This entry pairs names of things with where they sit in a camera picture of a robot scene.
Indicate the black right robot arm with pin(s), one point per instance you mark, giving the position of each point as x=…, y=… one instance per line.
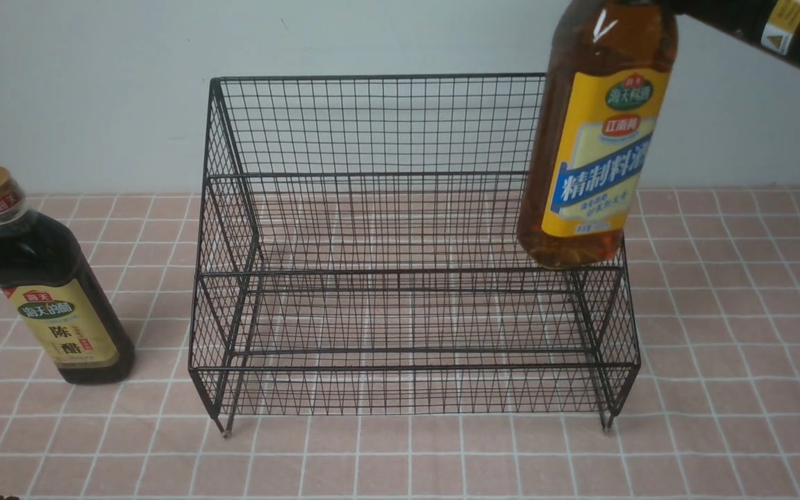
x=772, y=26

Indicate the dark vinegar bottle gold cap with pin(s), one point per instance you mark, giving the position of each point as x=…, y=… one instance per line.
x=48, y=280

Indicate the pink checkered tablecloth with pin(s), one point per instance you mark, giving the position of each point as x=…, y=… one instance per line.
x=715, y=412

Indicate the amber cooking wine bottle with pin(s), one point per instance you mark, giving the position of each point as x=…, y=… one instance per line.
x=609, y=68

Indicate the black wire mesh shelf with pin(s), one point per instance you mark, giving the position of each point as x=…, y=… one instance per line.
x=357, y=256

